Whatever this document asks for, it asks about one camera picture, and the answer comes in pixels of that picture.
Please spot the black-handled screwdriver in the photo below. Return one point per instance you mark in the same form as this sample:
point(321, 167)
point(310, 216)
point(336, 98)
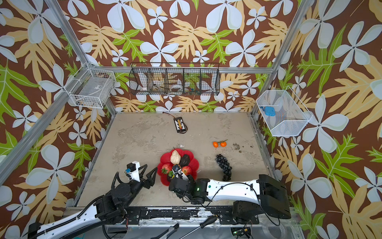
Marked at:
point(210, 220)

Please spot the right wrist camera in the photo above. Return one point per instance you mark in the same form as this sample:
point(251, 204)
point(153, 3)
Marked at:
point(178, 173)

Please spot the blue object in basket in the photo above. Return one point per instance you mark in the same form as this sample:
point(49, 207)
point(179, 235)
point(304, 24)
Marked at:
point(269, 111)

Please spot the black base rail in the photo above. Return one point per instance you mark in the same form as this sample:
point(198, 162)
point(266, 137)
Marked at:
point(145, 216)

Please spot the black wire basket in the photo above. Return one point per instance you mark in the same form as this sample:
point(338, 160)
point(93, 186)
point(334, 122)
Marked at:
point(200, 79)

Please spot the red flower-shaped fruit bowl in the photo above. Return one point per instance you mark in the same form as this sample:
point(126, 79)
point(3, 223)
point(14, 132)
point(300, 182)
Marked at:
point(165, 158)

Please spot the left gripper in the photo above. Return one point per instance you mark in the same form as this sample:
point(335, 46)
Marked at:
point(149, 181)

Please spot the white wire basket right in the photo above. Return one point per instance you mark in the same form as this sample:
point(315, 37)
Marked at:
point(292, 116)

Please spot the aluminium frame post back left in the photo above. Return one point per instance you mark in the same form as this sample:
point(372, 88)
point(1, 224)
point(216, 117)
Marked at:
point(75, 44)

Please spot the dark avocado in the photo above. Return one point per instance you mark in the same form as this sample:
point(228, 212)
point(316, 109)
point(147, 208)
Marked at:
point(185, 160)

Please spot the black grape bunch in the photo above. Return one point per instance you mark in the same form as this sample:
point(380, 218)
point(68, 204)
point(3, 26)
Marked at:
point(223, 163)

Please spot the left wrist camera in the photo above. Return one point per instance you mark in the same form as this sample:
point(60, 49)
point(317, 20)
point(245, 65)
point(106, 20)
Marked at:
point(132, 171)

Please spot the white wire basket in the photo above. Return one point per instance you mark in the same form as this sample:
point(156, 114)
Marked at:
point(292, 116)
point(91, 87)

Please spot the aluminium frame post back right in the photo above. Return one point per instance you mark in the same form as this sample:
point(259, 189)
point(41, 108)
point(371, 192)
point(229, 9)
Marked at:
point(279, 41)

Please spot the white wire basket left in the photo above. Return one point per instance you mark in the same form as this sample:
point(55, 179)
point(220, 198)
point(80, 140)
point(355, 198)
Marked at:
point(91, 87)

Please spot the orange tangerines on twig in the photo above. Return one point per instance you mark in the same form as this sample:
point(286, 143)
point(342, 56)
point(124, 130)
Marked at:
point(222, 143)

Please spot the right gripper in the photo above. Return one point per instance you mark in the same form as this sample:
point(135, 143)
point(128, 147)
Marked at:
point(179, 179)

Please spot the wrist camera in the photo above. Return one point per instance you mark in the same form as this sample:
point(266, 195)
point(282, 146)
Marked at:
point(178, 173)
point(132, 171)

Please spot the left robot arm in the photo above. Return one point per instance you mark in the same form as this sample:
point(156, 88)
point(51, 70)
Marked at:
point(108, 209)

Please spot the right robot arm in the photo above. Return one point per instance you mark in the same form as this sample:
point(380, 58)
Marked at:
point(262, 196)

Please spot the aluminium frame post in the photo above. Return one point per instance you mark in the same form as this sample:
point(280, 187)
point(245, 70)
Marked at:
point(75, 44)
point(279, 41)

